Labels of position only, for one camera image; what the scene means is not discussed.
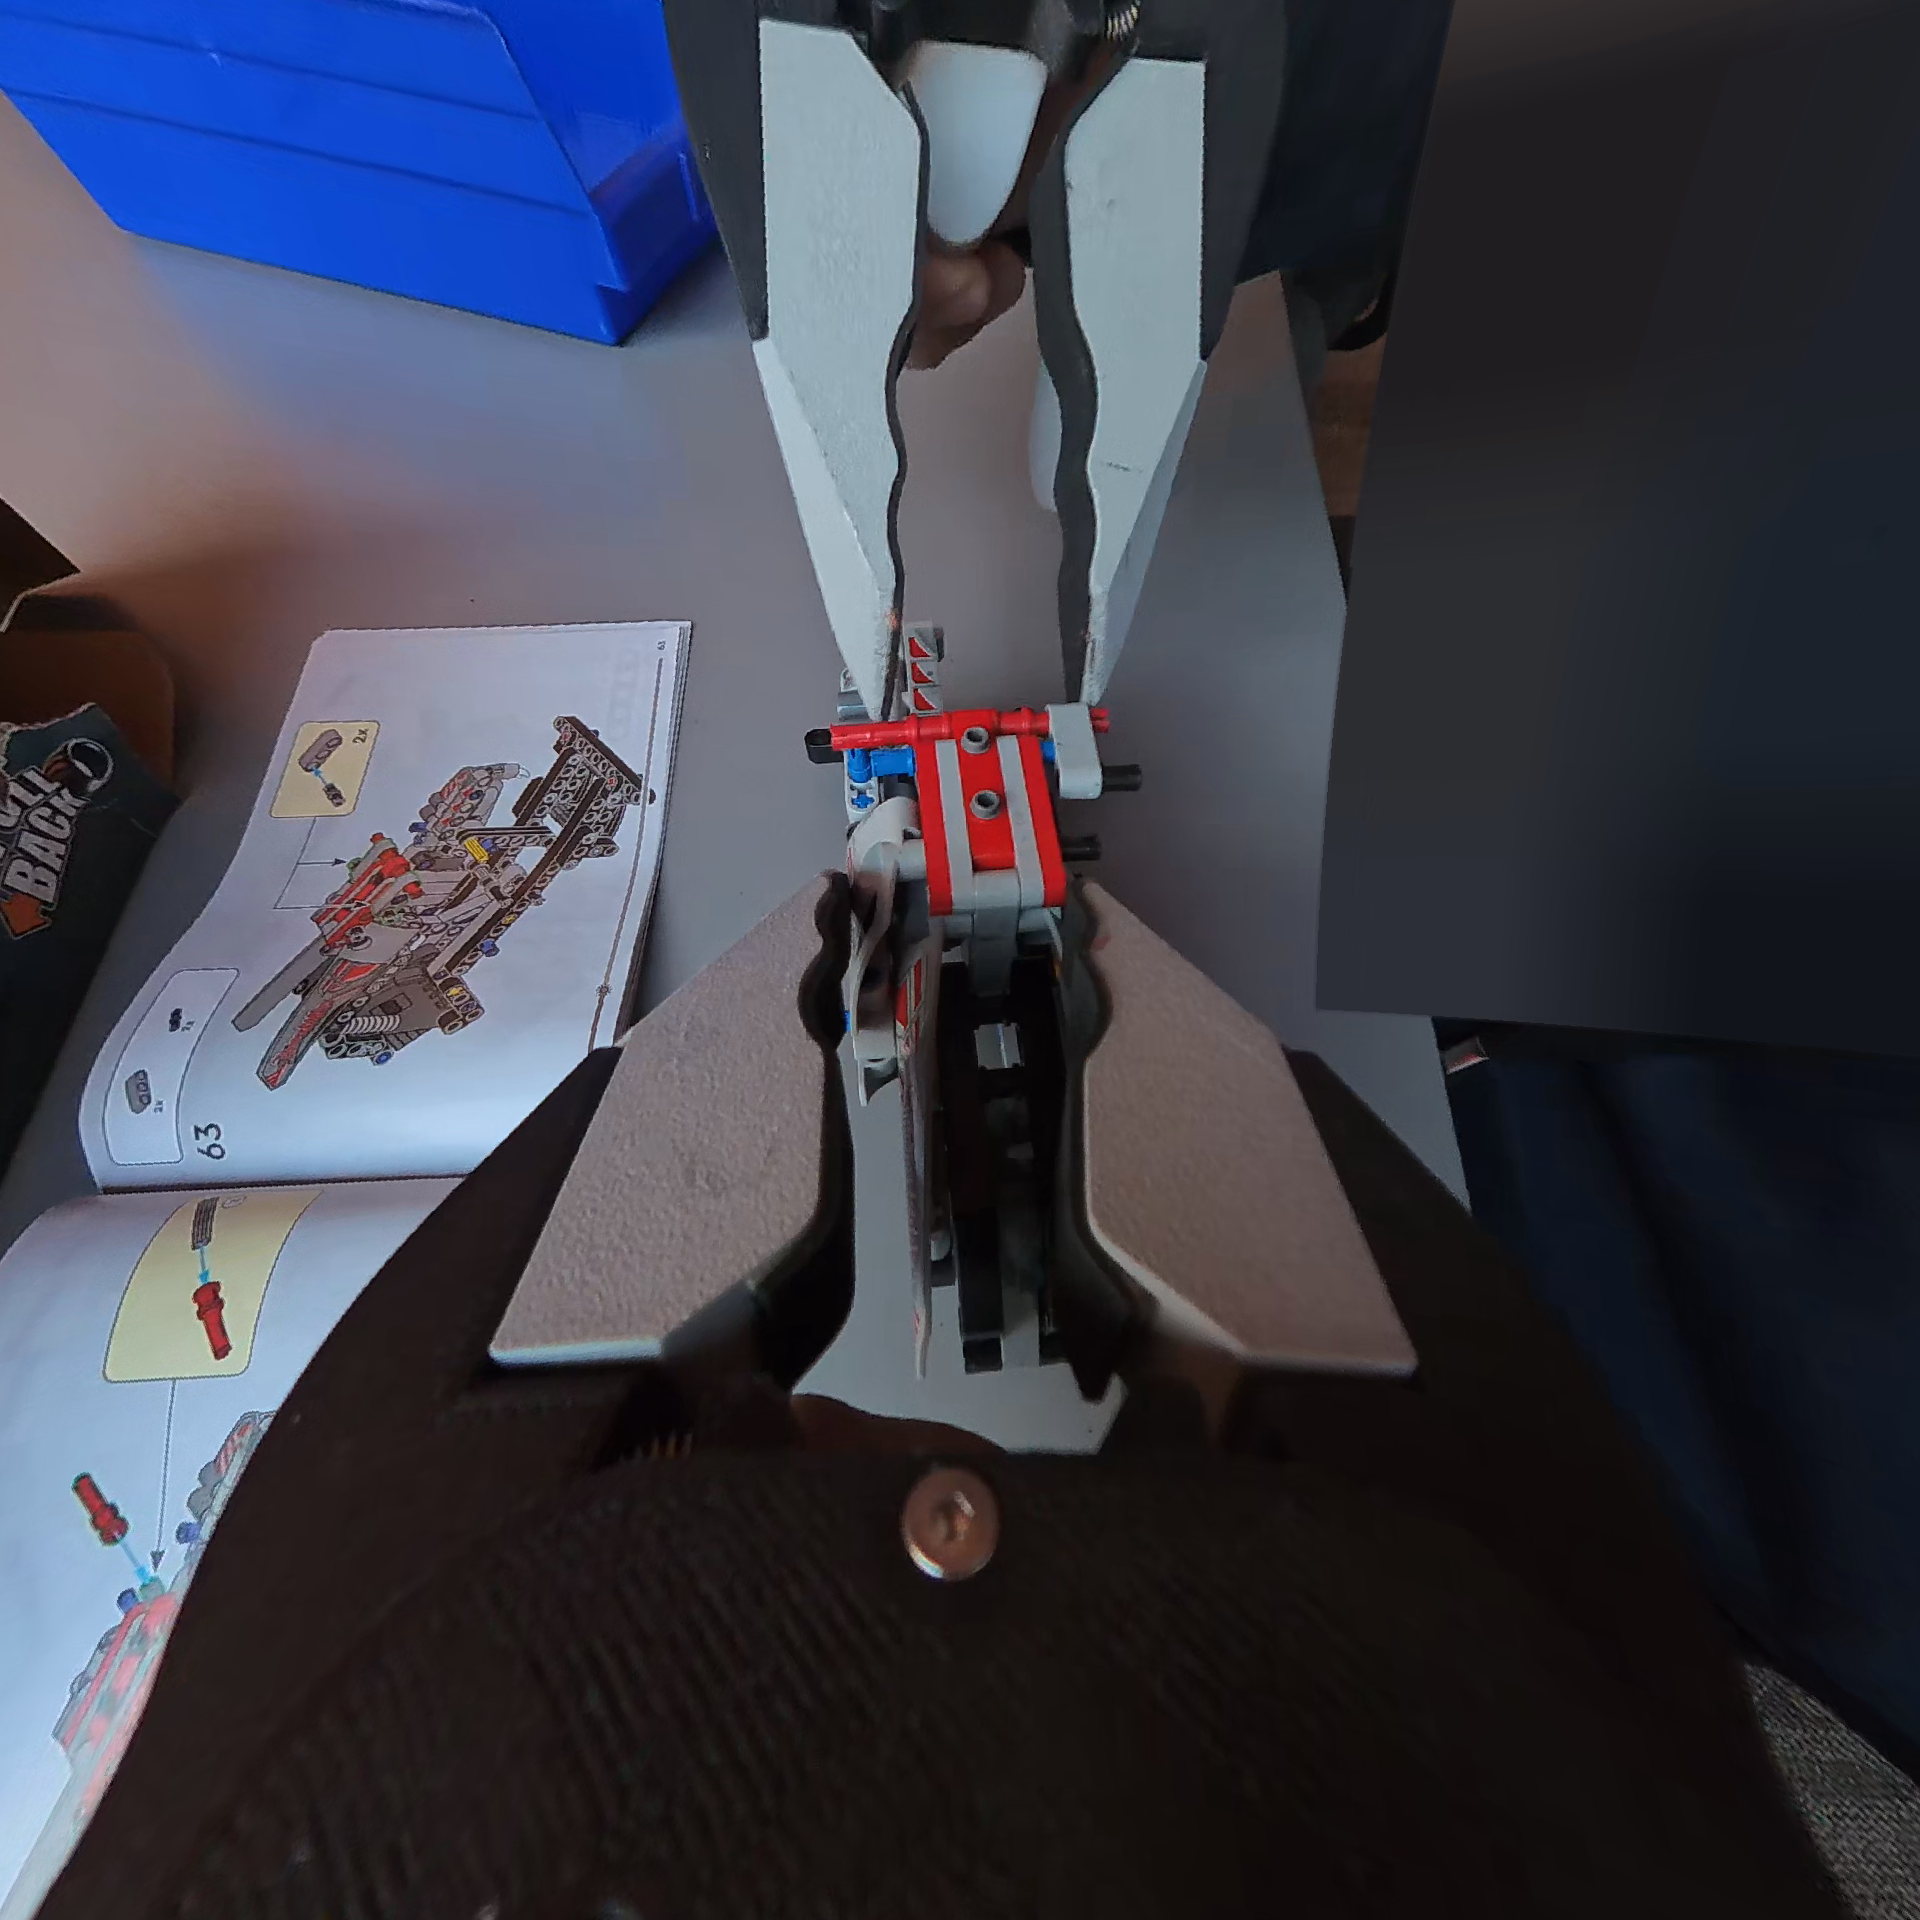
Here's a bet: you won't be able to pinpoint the grey fabric seat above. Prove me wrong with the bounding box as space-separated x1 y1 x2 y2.
1745 1658 1920 1920

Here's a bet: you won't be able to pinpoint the red grey black lego model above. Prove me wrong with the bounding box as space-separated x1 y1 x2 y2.
803 614 1150 1383

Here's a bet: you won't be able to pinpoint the brown cardboard box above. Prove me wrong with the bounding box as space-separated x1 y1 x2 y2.
0 498 178 782

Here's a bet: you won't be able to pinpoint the lego instruction booklet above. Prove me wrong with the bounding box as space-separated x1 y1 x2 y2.
0 618 695 1914

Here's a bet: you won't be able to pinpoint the red lego axle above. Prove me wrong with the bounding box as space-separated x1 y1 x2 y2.
827 712 1115 752

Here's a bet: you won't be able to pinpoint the person's legs in dark pants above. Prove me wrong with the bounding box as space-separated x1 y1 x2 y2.
1437 1016 1920 1749

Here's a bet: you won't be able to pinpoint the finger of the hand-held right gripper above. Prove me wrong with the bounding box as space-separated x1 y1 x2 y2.
1023 52 1211 711
747 16 943 725

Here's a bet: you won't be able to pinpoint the blue plastic bin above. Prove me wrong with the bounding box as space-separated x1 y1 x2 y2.
0 0 725 350

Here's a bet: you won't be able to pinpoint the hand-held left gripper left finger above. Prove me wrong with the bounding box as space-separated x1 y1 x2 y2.
489 866 859 1389

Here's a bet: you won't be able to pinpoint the person's right hand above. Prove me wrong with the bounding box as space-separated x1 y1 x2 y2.
907 239 1031 375

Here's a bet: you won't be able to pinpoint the dark printed lego set box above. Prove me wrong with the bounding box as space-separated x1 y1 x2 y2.
0 702 182 1156

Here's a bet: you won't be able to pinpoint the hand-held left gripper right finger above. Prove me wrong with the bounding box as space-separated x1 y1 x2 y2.
1055 874 1422 1404

